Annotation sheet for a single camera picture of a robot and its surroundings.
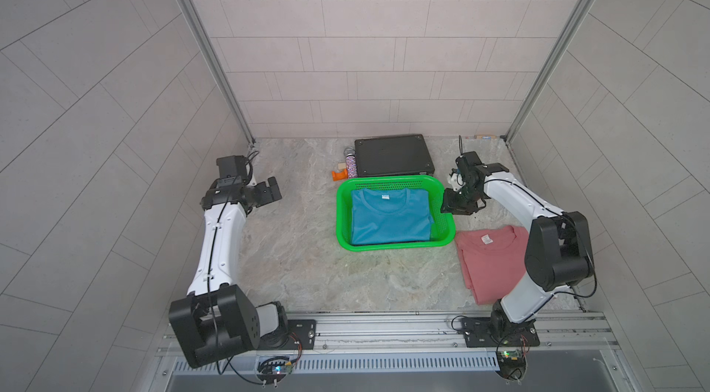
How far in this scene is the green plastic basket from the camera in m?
0.86

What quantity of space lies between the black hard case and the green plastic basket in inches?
1.9

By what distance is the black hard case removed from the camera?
1029 millimetres
